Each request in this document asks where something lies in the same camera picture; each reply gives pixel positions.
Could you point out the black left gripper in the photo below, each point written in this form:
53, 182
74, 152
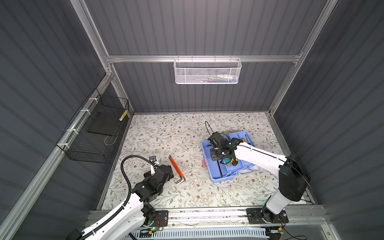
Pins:
148, 176

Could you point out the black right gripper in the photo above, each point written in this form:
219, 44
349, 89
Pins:
212, 154

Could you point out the teal handle tool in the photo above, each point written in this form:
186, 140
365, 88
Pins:
226, 161

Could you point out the yellow black utility knife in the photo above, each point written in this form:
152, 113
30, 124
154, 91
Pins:
234, 162

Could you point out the orange hacksaw blade bar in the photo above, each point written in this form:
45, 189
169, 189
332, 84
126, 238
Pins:
177, 168

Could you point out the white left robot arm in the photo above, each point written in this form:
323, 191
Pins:
134, 212

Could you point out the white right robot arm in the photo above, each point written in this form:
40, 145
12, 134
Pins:
293, 177

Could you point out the yellow tag in basket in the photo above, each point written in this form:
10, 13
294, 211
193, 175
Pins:
124, 114

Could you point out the black pad in basket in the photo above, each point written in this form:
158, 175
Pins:
105, 124

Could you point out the black wire mesh basket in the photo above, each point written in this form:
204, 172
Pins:
79, 145

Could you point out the white wire mesh basket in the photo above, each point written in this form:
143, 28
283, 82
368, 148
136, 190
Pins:
201, 71

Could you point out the white ventilated cable duct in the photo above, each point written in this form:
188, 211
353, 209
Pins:
204, 234

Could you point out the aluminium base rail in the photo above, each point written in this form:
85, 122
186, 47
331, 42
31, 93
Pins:
240, 216

